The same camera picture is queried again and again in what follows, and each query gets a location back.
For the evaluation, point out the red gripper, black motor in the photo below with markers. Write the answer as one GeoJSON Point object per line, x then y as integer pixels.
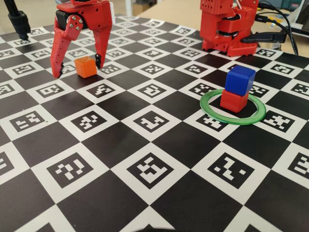
{"type": "Point", "coordinates": [92, 14]}

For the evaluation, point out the orange cube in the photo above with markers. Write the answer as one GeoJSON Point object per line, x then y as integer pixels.
{"type": "Point", "coordinates": [85, 67]}

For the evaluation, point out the red cube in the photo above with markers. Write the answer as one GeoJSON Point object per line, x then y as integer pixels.
{"type": "Point", "coordinates": [233, 101]}

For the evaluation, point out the blue cube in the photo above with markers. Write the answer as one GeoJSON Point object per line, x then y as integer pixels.
{"type": "Point", "coordinates": [240, 81]}

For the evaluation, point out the red robot arm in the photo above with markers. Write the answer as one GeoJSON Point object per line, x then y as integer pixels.
{"type": "Point", "coordinates": [229, 26]}

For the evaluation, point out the cardboard box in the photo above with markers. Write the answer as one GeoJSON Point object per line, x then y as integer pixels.
{"type": "Point", "coordinates": [142, 7]}

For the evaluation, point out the black white marker checkerboard mat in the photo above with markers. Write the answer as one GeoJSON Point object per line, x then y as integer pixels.
{"type": "Point", "coordinates": [169, 145]}

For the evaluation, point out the black holder edge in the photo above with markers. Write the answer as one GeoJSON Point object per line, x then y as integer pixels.
{"type": "Point", "coordinates": [158, 229]}

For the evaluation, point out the dark green storage case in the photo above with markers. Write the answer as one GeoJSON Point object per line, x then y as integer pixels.
{"type": "Point", "coordinates": [292, 4]}

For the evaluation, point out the black device corner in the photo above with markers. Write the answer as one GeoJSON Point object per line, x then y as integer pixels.
{"type": "Point", "coordinates": [303, 18]}

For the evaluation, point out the white wrist camera with mount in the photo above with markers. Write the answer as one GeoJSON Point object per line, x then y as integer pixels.
{"type": "Point", "coordinates": [113, 12]}

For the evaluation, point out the white post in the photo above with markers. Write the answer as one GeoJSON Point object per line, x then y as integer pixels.
{"type": "Point", "coordinates": [129, 7]}

